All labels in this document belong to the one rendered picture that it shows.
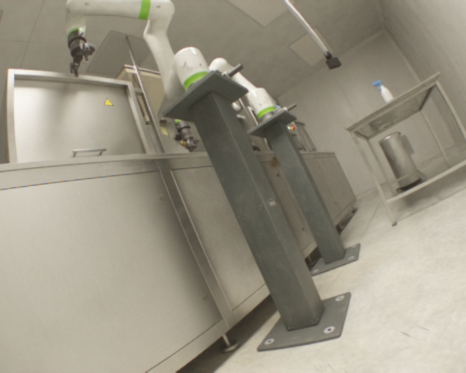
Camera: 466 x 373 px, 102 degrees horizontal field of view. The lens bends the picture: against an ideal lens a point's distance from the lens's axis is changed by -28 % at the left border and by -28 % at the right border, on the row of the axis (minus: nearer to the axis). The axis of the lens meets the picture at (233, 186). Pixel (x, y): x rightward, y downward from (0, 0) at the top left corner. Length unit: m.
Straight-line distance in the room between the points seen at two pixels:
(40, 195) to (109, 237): 0.23
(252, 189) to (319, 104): 4.97
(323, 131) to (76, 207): 5.25
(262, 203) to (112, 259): 0.48
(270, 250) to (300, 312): 0.24
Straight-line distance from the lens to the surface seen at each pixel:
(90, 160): 0.85
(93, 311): 0.73
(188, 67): 1.05
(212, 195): 1.10
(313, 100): 5.79
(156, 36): 1.42
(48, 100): 1.21
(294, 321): 0.94
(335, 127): 5.58
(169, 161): 1.03
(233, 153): 0.87
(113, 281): 0.75
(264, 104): 1.62
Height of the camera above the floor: 0.42
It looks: 9 degrees up
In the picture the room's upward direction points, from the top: 24 degrees counter-clockwise
